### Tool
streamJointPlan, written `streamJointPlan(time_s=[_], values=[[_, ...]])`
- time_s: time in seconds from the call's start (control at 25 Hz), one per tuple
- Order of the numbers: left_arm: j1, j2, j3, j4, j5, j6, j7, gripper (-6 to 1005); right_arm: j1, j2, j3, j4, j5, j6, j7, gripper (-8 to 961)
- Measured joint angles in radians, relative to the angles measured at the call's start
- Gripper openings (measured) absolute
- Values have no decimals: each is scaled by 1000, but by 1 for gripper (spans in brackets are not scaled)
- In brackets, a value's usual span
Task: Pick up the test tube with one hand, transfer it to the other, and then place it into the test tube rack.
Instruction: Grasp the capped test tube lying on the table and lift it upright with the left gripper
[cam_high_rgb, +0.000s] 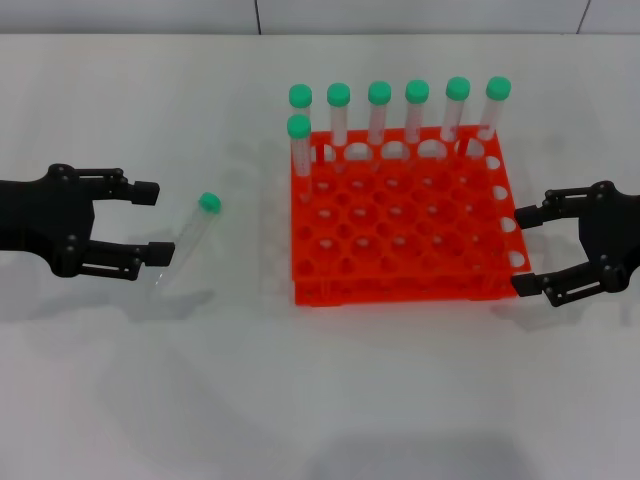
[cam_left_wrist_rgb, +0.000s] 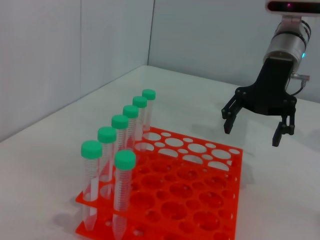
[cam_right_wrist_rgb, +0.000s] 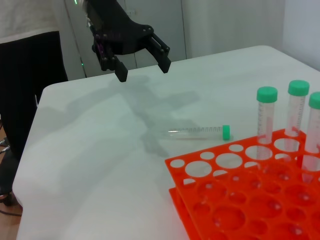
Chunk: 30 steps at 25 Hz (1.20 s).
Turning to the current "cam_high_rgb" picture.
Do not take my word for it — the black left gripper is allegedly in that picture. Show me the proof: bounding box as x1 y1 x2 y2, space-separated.
0 164 176 282

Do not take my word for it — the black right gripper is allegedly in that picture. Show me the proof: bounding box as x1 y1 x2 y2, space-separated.
510 180 640 308

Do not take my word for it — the clear test tube green cap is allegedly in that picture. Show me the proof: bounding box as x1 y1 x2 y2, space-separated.
404 79 430 144
367 80 393 146
287 113 314 202
288 83 314 121
440 76 472 143
152 191 223 291
477 75 512 141
326 82 351 149

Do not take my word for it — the orange plastic test tube rack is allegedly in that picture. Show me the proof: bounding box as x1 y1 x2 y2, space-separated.
289 124 532 307

